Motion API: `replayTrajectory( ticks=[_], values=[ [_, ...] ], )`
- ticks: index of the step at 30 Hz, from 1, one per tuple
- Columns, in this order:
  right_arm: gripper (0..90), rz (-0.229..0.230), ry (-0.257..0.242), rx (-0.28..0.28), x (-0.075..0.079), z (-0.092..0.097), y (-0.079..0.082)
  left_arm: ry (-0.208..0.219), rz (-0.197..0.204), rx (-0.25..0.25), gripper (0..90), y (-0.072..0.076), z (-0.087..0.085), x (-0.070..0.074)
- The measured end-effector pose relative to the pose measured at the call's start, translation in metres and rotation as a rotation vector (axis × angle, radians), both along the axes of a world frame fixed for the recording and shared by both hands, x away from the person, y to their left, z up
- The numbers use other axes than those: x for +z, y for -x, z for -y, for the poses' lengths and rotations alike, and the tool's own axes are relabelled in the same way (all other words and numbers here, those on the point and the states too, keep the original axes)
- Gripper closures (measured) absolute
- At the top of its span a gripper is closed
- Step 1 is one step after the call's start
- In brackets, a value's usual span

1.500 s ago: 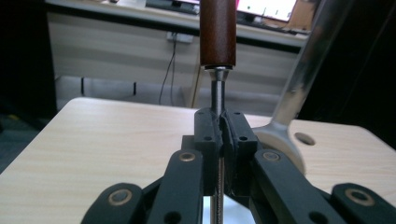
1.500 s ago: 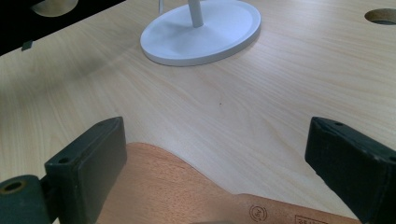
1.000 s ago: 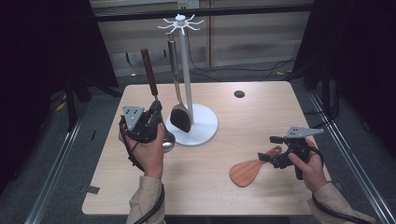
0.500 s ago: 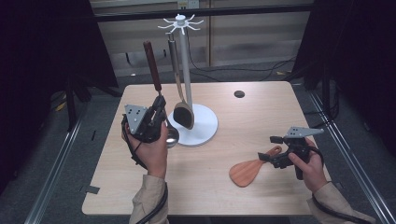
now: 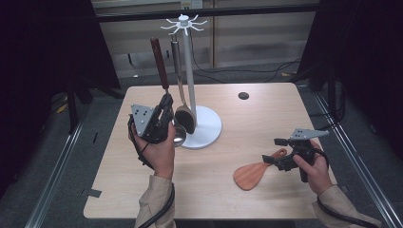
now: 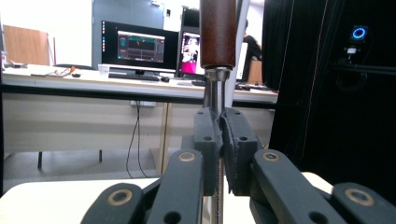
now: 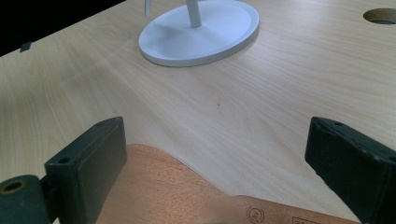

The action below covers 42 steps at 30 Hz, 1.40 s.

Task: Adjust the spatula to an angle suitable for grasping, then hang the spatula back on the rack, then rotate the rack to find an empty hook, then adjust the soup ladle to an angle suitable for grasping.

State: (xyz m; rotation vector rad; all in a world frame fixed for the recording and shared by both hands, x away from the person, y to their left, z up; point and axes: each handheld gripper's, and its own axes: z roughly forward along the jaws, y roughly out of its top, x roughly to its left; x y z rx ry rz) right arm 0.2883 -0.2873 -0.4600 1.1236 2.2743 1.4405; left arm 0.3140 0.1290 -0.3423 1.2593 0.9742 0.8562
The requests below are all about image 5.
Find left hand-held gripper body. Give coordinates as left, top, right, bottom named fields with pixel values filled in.
left=130, top=104, right=170, bottom=145

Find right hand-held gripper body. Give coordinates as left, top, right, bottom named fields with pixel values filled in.
left=278, top=127, right=330, bottom=172

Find metal ladle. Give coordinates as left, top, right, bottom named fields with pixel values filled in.
left=170, top=32, right=198, bottom=135

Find wooden rice paddle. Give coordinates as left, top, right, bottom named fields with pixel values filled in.
left=233, top=147, right=288, bottom=192

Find white utensil rack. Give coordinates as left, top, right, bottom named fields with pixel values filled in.
left=160, top=13, right=222, bottom=150

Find steel ladle red-brown handle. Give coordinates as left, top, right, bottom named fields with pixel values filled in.
left=150, top=37, right=188, bottom=148

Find person's left hand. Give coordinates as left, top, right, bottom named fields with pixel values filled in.
left=129, top=122, right=176, bottom=180

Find person's right hand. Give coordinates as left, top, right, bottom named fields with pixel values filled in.
left=293, top=141, right=332, bottom=196

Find black metal stand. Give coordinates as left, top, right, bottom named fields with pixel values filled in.
left=327, top=66, right=338, bottom=118
left=65, top=75, right=80, bottom=134

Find dark curtain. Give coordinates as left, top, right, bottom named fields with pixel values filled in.
left=0, top=0, right=122, bottom=198
left=297, top=0, right=403, bottom=160

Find black horizontal bar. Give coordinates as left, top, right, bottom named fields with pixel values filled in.
left=94, top=3, right=319, bottom=23

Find metal floor rail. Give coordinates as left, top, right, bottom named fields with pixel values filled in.
left=25, top=104, right=89, bottom=228
left=312, top=91, right=403, bottom=228

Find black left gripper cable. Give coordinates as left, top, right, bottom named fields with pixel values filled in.
left=127, top=113, right=176, bottom=228

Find black floor cables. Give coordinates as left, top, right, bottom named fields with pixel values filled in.
left=189, top=29, right=302, bottom=84

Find white wall socket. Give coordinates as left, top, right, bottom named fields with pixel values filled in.
left=180, top=0, right=203, bottom=10

